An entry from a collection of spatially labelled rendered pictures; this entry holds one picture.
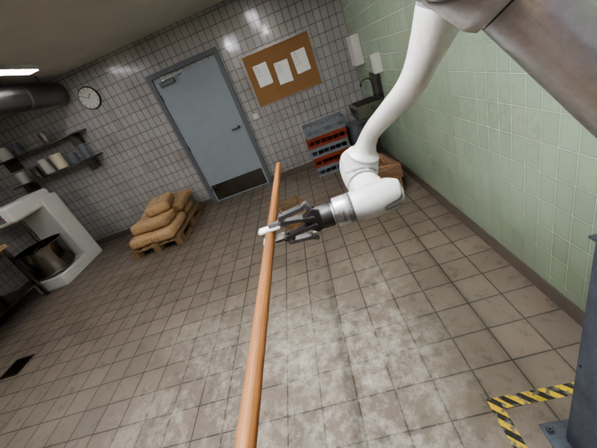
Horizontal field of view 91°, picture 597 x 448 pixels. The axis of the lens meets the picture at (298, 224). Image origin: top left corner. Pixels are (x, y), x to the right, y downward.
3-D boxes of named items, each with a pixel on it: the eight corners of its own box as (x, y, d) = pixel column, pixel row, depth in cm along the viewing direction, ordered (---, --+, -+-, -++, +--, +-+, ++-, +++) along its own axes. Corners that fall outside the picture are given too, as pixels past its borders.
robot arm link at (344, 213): (358, 227, 87) (338, 233, 87) (352, 212, 95) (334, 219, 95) (350, 200, 82) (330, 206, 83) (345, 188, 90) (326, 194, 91)
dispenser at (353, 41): (364, 63, 384) (358, 32, 368) (356, 66, 386) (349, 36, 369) (360, 63, 409) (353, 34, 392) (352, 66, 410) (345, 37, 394)
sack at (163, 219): (179, 214, 444) (173, 205, 437) (168, 226, 412) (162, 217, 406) (146, 226, 459) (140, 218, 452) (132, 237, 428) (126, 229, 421)
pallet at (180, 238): (184, 244, 419) (179, 236, 413) (135, 260, 430) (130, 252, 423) (204, 208, 525) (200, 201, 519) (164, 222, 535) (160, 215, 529)
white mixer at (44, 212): (71, 284, 438) (0, 210, 378) (35, 297, 446) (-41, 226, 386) (107, 248, 526) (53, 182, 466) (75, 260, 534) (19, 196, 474)
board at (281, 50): (323, 84, 445) (307, 28, 411) (259, 108, 458) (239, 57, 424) (322, 83, 447) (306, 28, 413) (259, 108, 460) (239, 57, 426)
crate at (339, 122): (346, 125, 417) (344, 115, 410) (306, 140, 425) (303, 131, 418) (341, 121, 453) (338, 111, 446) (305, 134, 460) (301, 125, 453)
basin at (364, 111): (394, 149, 380) (379, 73, 337) (368, 159, 385) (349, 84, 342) (384, 141, 421) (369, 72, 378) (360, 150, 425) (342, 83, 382)
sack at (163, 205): (171, 209, 426) (165, 200, 419) (147, 220, 422) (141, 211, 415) (175, 197, 481) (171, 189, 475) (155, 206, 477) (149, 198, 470)
